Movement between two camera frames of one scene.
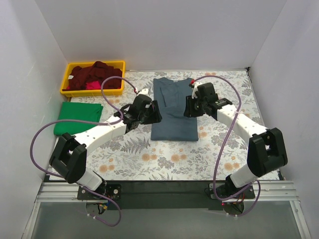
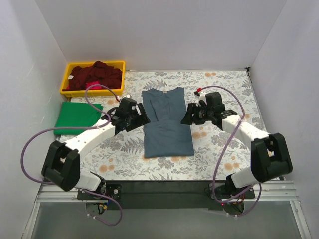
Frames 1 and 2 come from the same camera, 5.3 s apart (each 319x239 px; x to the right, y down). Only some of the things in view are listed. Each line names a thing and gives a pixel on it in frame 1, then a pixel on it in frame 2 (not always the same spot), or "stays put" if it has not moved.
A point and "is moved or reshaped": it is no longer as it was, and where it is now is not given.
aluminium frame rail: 61,192 stays put
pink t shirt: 95,84 stays put
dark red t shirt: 96,72 stays put
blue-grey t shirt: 170,94 is moved or reshaped
